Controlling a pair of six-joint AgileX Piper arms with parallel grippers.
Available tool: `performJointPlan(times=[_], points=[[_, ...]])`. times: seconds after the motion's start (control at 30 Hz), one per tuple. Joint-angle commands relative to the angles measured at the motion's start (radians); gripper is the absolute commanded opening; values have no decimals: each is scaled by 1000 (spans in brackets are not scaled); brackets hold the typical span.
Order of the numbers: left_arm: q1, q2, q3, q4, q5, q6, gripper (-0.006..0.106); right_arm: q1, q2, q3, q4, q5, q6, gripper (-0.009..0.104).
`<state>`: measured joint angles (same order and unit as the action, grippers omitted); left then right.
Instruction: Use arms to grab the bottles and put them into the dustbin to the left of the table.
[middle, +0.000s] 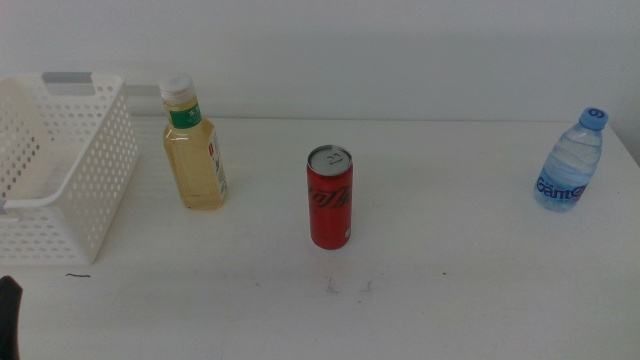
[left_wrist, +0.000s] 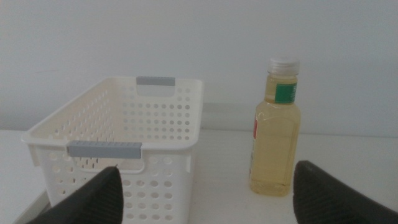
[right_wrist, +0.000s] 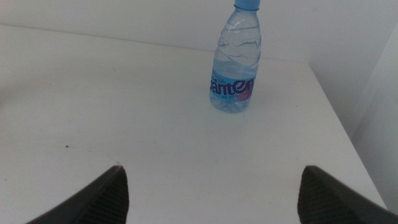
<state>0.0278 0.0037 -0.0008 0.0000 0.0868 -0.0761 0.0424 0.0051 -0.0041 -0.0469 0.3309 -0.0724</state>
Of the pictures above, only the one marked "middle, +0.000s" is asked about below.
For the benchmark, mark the red cola can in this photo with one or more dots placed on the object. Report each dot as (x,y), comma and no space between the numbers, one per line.
(330,210)

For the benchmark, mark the yellow tea bottle green label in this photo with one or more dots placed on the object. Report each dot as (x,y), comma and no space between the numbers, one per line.
(192,165)

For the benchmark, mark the clear water bottle blue cap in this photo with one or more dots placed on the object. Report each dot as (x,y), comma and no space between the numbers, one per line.
(570,165)

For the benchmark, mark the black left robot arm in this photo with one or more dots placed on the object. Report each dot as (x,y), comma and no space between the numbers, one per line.
(9,320)

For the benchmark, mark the white perforated plastic basket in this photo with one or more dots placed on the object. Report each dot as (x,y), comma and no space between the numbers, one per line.
(30,203)

